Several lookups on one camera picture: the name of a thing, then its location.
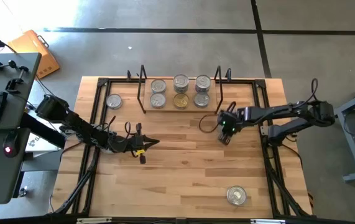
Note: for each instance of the white printed box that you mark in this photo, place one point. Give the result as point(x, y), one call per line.
point(35, 143)

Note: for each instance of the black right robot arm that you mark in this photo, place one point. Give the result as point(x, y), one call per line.
point(273, 112)

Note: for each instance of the wooden shelf black metal legs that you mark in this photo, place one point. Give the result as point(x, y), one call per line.
point(169, 96)

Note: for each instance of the green label can gold lid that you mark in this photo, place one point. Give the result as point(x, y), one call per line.
point(181, 101)

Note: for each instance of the black frame bracket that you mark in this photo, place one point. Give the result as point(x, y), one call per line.
point(129, 74)
point(228, 74)

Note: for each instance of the silver metal bracket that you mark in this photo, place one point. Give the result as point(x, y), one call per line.
point(268, 221)
point(94, 220)

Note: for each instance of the black computer mouse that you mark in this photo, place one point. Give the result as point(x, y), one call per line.
point(10, 143)

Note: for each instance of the small grey caster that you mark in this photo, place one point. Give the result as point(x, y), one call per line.
point(23, 191)

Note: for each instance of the black aluminium table frame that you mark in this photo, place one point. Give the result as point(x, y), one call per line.
point(118, 81)

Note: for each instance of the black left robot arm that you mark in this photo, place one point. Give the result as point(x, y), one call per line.
point(81, 127)

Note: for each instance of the orange plastic case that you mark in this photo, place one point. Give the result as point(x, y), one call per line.
point(34, 53)

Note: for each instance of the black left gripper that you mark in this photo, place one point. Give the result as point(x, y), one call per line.
point(127, 144)

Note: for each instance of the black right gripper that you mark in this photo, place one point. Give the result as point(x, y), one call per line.
point(230, 121)

